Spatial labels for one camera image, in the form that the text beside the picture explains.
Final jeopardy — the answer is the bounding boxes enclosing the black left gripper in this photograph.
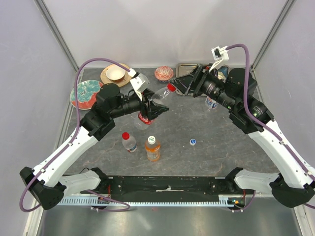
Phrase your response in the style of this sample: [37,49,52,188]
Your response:
[110,88,169,121]

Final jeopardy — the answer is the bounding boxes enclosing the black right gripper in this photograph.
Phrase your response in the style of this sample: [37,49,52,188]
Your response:
[170,63,238,111]

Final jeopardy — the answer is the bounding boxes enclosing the tall red-cap clear bottle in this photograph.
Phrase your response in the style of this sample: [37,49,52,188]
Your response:
[134,87,173,130]

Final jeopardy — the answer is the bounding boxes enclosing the clear Pocari Sweat bottle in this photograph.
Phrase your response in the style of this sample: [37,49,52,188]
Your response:
[205,96,218,111]

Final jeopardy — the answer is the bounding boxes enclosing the blue white Pocari cap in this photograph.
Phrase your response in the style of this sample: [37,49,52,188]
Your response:
[189,139,196,146]

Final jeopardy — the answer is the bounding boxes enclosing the red bottle cap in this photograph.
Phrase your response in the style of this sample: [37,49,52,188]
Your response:
[167,84,176,92]

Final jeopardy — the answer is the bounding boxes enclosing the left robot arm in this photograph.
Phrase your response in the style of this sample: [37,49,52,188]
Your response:
[20,84,169,210]

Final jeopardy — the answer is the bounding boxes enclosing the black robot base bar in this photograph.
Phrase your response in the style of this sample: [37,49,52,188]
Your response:
[93,176,253,201]

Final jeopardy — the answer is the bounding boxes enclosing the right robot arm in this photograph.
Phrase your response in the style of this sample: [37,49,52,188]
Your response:
[170,64,315,208]

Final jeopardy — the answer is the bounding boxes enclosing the orange juice bottle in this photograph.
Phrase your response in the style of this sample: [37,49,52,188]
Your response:
[145,136,160,162]

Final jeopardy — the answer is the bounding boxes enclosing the small red-cap clear bottle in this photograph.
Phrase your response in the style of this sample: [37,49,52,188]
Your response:
[122,132,137,153]

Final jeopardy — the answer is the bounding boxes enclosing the steel tray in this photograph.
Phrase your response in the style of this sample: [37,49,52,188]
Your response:
[175,63,198,77]

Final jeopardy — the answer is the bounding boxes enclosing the red patterned bowl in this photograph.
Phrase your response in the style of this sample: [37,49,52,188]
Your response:
[154,66,174,82]

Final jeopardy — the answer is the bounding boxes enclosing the blue star-shaped dish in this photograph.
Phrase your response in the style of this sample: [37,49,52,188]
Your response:
[217,65,229,82]

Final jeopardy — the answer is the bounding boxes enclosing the red white tea cup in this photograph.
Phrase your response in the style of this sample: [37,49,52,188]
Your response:
[106,65,126,82]

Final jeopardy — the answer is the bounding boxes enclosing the tan saucer plate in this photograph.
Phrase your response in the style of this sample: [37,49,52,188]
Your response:
[100,64,131,87]

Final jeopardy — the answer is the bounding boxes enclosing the red teal floral plate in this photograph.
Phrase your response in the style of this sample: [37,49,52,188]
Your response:
[77,80,103,110]

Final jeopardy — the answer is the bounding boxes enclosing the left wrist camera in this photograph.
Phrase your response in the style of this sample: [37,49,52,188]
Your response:
[128,68,150,101]

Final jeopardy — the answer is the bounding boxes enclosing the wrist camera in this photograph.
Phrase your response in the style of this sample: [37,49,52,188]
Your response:
[209,46,229,72]
[128,68,150,101]

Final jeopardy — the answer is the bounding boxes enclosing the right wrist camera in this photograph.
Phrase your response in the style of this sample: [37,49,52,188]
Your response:
[209,46,229,72]

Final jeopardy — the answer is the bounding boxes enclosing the slotted cable duct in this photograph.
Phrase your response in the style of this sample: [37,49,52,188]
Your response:
[58,195,237,207]

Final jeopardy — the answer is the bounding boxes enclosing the right aluminium frame post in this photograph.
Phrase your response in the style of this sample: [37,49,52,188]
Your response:
[251,0,297,71]

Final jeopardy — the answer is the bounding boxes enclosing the aluminium frame post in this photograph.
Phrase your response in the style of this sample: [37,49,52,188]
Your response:
[34,0,79,71]
[251,0,297,71]

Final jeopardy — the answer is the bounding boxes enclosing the left aluminium frame post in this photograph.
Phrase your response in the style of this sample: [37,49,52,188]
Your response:
[34,0,79,71]

